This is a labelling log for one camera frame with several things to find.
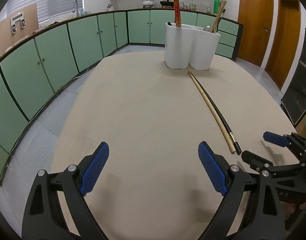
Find white cooking pot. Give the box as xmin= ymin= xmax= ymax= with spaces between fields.
xmin=142 ymin=0 xmax=155 ymax=8

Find white double utensil holder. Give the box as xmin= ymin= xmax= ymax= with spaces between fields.
xmin=164 ymin=22 xmax=221 ymax=70

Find red patterned chopstick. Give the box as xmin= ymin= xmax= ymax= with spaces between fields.
xmin=175 ymin=0 xmax=182 ymax=28
xmin=172 ymin=0 xmax=180 ymax=28

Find green thermos jug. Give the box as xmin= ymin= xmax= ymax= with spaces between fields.
xmin=213 ymin=0 xmax=221 ymax=14

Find chrome sink faucet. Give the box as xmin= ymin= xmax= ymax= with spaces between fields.
xmin=72 ymin=0 xmax=79 ymax=17

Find green lower kitchen cabinets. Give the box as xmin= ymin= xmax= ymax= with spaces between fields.
xmin=0 ymin=8 xmax=245 ymax=184

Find black chopstick silver band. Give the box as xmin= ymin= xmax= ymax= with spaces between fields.
xmin=193 ymin=75 xmax=242 ymax=155

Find black appliance glass door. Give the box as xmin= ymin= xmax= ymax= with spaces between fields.
xmin=280 ymin=30 xmax=306 ymax=126

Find brown wooden door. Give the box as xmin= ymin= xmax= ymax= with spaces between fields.
xmin=265 ymin=0 xmax=301 ymax=88
xmin=237 ymin=0 xmax=274 ymax=67

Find cardboard panel with handles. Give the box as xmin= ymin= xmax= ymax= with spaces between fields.
xmin=0 ymin=3 xmax=39 ymax=55

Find plain bamboo chopstick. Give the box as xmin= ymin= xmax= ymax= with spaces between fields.
xmin=188 ymin=72 xmax=236 ymax=154
xmin=209 ymin=0 xmax=227 ymax=33

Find black wok on stove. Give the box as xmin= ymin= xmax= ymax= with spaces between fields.
xmin=160 ymin=0 xmax=174 ymax=8

